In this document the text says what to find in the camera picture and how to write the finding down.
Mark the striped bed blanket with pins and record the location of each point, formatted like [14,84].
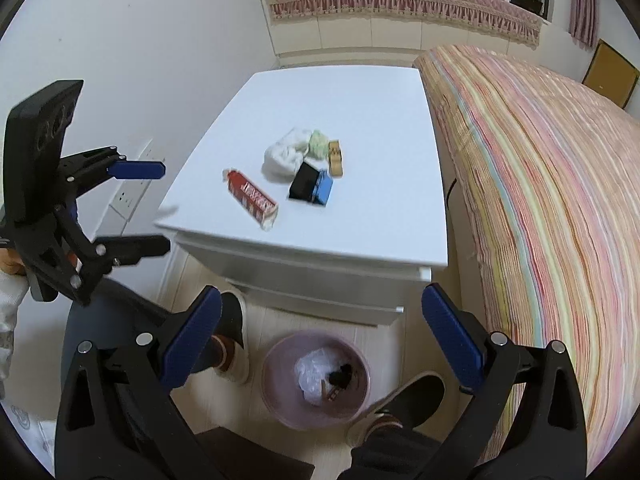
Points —
[550,210]

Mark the person's right shoe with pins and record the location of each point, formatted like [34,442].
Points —
[410,400]

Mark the white nightstand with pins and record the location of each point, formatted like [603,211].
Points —
[340,110]

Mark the green paper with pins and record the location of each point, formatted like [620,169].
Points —
[318,145]

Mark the red paper packet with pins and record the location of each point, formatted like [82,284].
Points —
[250,197]

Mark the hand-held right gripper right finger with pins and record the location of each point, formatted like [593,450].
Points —
[450,340]

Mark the person's left forearm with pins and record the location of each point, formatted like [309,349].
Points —
[9,320]

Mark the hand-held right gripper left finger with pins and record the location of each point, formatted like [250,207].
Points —
[192,330]

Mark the pink trash bin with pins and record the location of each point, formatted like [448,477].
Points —
[280,410]

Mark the white plastic bag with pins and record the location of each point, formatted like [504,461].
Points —
[312,370]

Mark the person's left shoe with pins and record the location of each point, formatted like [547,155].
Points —
[235,350]

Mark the person's left hand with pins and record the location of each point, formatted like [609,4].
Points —
[10,261]

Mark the yellow framed board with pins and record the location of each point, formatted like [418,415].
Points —
[612,72]

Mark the white patterned cloth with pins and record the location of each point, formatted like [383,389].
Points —
[37,440]

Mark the person's shoe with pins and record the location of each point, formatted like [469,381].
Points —
[410,400]
[235,350]

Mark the pink curtain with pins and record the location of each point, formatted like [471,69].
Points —
[584,5]

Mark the white window seat cabinet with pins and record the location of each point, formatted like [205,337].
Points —
[350,40]

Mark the black and blue box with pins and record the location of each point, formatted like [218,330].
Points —
[307,183]

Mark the dark seat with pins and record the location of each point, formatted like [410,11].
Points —
[250,452]

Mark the white tissue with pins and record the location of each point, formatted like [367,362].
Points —
[282,157]

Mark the white wall socket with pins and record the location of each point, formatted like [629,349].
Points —
[125,202]

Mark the person's right leg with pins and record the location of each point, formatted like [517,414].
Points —
[395,455]

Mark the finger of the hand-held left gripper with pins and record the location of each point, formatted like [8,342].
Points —
[137,170]
[135,247]

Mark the dark scrap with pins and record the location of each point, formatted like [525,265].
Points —
[340,376]

